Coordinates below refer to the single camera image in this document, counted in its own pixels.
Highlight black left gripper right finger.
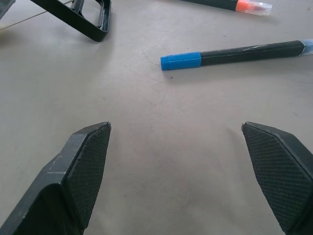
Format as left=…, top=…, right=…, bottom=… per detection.
left=241, top=120, right=313, bottom=235

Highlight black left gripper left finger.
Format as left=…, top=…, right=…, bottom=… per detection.
left=0, top=121, right=112, bottom=235

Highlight dark green plastic tray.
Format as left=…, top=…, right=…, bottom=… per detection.
left=31, top=0, right=112, bottom=43

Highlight black marker with blue cap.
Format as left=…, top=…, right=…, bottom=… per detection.
left=160, top=38, right=313, bottom=72

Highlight black marker with orange cap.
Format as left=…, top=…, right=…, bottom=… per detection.
left=182, top=0, right=272, bottom=17

